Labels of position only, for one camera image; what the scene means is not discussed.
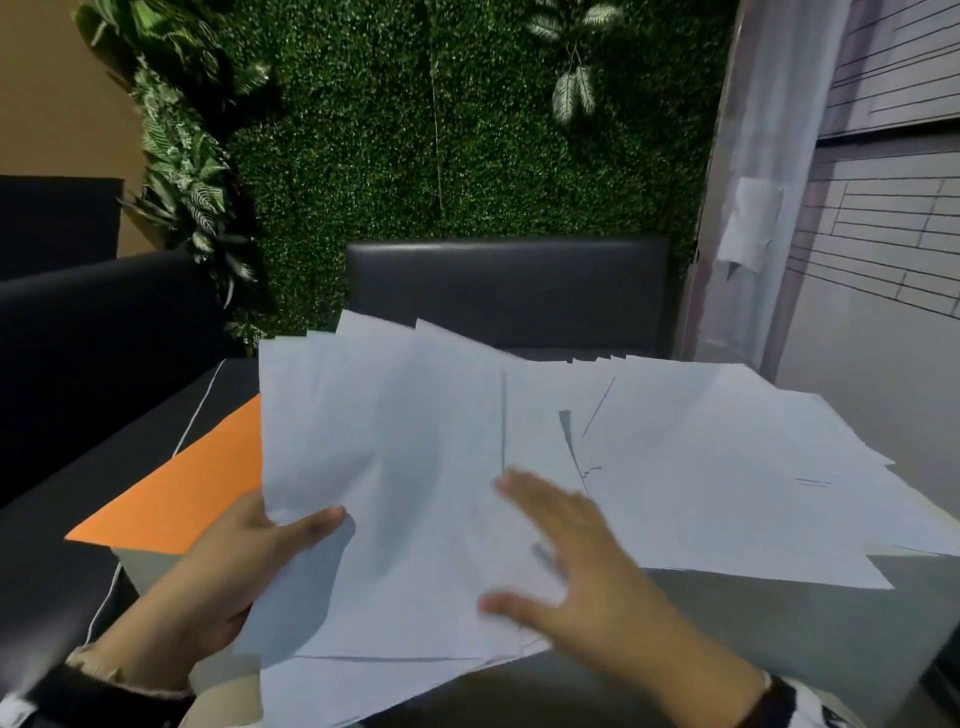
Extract person's right hand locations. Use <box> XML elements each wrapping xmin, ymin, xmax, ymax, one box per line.
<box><xmin>479</xmin><ymin>468</ymin><xmax>770</xmax><ymax>728</ymax></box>

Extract person's left hand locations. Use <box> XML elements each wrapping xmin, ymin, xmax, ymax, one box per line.
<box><xmin>86</xmin><ymin>491</ymin><xmax>348</xmax><ymax>691</ymax></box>

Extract orange folder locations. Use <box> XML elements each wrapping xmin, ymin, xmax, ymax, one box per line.
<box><xmin>65</xmin><ymin>395</ymin><xmax>264</xmax><ymax>557</ymax></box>

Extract white sheets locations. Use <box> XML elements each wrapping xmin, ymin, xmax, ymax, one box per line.
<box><xmin>500</xmin><ymin>353</ymin><xmax>960</xmax><ymax>591</ymax></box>

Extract gathered white paper bundle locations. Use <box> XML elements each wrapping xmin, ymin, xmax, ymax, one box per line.
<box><xmin>236</xmin><ymin>309</ymin><xmax>573</xmax><ymax>728</ymax></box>

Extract person's left forearm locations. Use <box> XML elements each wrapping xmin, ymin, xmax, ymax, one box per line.
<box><xmin>65</xmin><ymin>648</ymin><xmax>198</xmax><ymax>703</ymax></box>

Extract black leather sofa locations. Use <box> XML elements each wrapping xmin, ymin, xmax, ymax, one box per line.
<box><xmin>0</xmin><ymin>251</ymin><xmax>261</xmax><ymax>678</ymax></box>

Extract black leather bench backrest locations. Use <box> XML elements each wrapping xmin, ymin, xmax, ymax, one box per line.
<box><xmin>344</xmin><ymin>238</ymin><xmax>672</xmax><ymax>362</ymax></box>

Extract black sofa backrest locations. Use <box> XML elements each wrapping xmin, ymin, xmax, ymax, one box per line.
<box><xmin>0</xmin><ymin>176</ymin><xmax>126</xmax><ymax>283</ymax></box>

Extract white paper note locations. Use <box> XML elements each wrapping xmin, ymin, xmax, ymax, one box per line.
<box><xmin>715</xmin><ymin>176</ymin><xmax>786</xmax><ymax>276</ymax></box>

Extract artificial fern plant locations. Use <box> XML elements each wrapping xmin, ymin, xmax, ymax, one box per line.
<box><xmin>74</xmin><ymin>0</ymin><xmax>276</xmax><ymax>348</ymax></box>

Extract artificial green hedge panel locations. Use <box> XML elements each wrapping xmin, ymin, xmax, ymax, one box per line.
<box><xmin>217</xmin><ymin>0</ymin><xmax>741</xmax><ymax>355</ymax></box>

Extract white sheer curtain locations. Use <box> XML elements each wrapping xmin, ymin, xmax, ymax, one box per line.
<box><xmin>674</xmin><ymin>0</ymin><xmax>853</xmax><ymax>385</ymax></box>

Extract hanging striped fern leaves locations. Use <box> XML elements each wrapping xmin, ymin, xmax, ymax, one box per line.
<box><xmin>524</xmin><ymin>0</ymin><xmax>625</xmax><ymax>126</ymax></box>

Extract black left wrist strap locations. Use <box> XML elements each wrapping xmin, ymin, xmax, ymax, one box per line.
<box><xmin>0</xmin><ymin>663</ymin><xmax>190</xmax><ymax>728</ymax></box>

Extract thin white cable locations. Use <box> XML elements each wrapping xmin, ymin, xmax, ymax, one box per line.
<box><xmin>82</xmin><ymin>359</ymin><xmax>227</xmax><ymax>648</ymax></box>

